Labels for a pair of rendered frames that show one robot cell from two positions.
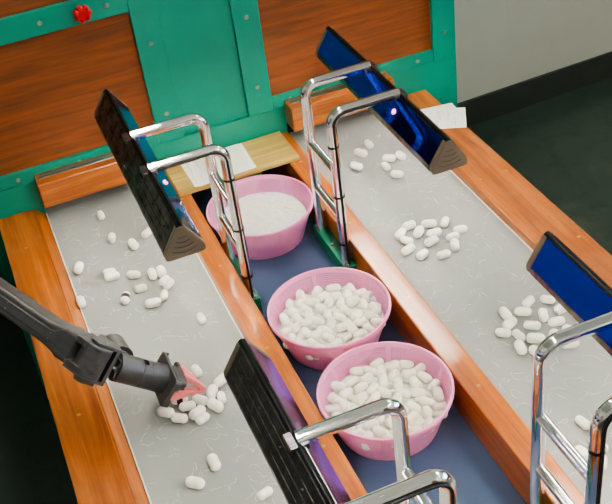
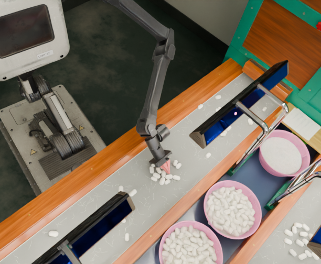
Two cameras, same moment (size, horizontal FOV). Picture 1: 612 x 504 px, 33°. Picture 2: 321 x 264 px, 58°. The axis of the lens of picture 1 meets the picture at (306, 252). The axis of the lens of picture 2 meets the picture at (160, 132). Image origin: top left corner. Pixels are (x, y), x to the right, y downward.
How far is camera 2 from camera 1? 1.12 m
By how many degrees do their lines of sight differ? 39
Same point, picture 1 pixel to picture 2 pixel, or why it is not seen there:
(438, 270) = (281, 253)
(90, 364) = (140, 129)
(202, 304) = (217, 152)
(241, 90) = not seen: outside the picture
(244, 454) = (141, 202)
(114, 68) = (311, 56)
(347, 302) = (242, 215)
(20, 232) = (227, 68)
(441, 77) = not seen: outside the picture
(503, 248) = not seen: outside the picture
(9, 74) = (277, 20)
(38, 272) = (208, 84)
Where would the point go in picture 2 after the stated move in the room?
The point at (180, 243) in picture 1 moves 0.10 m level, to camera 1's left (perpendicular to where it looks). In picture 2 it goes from (196, 137) to (184, 117)
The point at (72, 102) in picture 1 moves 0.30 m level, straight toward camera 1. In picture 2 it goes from (286, 51) to (249, 75)
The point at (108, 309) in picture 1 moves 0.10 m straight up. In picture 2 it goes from (201, 118) to (205, 107)
